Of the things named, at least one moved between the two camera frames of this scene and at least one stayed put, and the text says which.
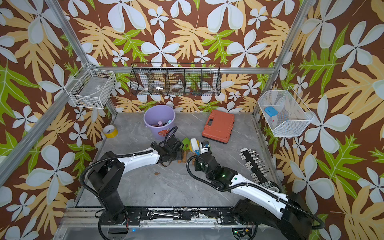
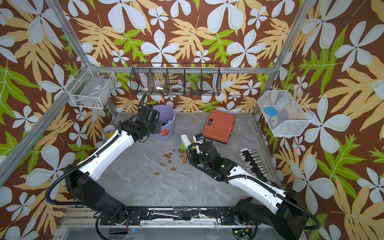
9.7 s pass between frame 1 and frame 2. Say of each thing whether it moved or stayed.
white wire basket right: stayed
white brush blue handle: moved
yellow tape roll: stayed
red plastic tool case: stayed
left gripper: moved
